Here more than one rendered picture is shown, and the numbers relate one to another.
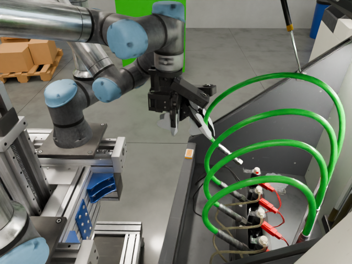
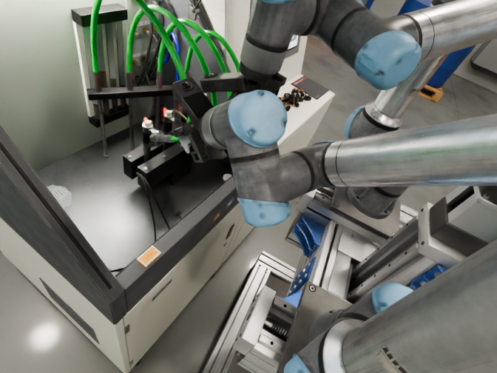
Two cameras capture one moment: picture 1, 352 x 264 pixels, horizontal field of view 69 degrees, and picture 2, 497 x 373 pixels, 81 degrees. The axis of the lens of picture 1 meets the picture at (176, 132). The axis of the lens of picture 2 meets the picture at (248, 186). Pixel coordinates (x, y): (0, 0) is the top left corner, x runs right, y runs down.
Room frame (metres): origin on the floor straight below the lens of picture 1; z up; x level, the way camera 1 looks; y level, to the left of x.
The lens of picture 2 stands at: (1.14, 0.14, 1.65)
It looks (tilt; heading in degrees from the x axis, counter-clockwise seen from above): 46 degrees down; 187
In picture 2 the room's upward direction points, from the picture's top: 22 degrees clockwise
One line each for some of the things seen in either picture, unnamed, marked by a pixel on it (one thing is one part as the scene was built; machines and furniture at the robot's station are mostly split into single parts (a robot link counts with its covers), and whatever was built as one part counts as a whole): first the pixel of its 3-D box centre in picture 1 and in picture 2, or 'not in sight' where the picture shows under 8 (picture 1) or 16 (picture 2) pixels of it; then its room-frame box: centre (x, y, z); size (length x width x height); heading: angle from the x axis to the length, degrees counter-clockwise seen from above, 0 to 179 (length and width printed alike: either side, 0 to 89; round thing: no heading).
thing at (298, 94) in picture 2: not in sight; (293, 97); (-0.11, 0.03, 1.01); 0.23 x 0.11 x 0.06; 169
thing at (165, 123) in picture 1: (166, 124); not in sight; (0.63, 0.03, 1.25); 0.06 x 0.03 x 0.09; 79
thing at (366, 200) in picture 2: not in sight; (377, 190); (0.36, 0.43, 1.09); 0.15 x 0.15 x 0.10
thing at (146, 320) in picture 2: not in sight; (188, 280); (0.63, 0.00, 0.44); 0.65 x 0.02 x 0.68; 169
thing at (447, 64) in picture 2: not in sight; (423, 46); (-4.30, 1.16, 0.51); 1.20 x 0.85 x 1.02; 87
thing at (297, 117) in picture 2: not in sight; (287, 107); (-0.07, 0.02, 0.96); 0.70 x 0.22 x 0.03; 169
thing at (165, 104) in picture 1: (166, 88); (254, 97); (0.64, 0.03, 1.36); 0.09 x 0.08 x 0.12; 79
